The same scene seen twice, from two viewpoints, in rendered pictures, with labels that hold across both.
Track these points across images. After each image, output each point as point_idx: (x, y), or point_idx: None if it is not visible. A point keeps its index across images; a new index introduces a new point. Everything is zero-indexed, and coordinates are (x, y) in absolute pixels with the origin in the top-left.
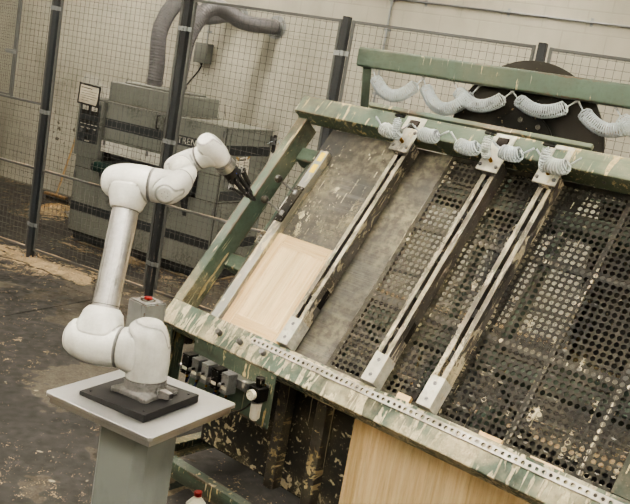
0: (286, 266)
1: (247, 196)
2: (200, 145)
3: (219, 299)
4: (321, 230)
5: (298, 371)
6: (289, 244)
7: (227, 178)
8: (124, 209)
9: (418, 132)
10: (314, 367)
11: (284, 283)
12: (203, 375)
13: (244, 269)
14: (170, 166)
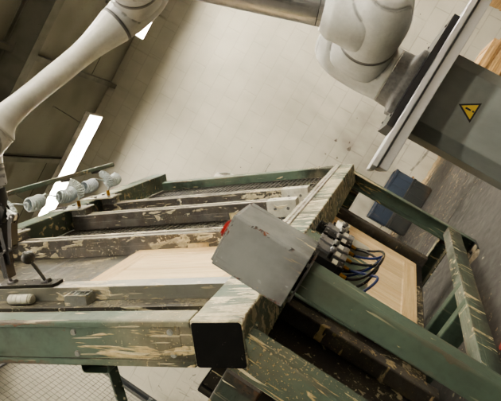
0: (145, 270)
1: (13, 258)
2: None
3: (190, 305)
4: (91, 272)
5: (299, 220)
6: (106, 276)
7: (5, 196)
8: None
9: (30, 198)
10: (292, 216)
11: (174, 264)
12: (338, 246)
13: (142, 282)
14: None
